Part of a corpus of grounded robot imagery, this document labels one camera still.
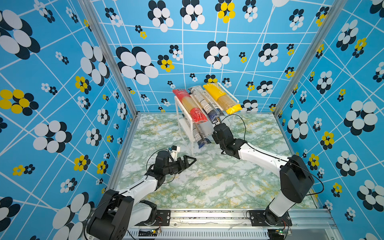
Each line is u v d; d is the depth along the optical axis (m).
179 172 0.82
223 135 0.64
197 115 0.68
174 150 0.79
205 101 0.76
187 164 0.73
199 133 0.84
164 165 0.68
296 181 0.45
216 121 0.75
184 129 0.90
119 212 0.42
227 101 0.75
